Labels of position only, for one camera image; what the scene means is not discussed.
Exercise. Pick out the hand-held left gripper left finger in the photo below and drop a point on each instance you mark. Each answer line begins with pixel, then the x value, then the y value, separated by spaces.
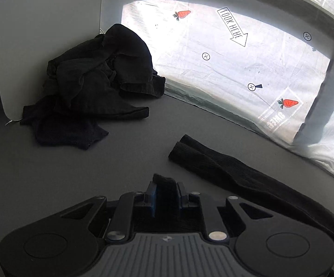
pixel 154 202

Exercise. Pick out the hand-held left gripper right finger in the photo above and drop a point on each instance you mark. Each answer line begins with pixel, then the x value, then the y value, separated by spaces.
pixel 182 200

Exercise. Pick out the pile of black clothes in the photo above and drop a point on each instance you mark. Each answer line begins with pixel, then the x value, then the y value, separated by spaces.
pixel 91 86

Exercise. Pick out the printed white curtain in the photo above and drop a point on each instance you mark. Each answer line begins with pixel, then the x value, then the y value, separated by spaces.
pixel 213 78

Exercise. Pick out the black knit garment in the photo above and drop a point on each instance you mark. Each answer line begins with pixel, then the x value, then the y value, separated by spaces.
pixel 213 164

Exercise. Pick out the white board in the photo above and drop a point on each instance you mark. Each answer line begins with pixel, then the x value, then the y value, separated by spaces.
pixel 48 34

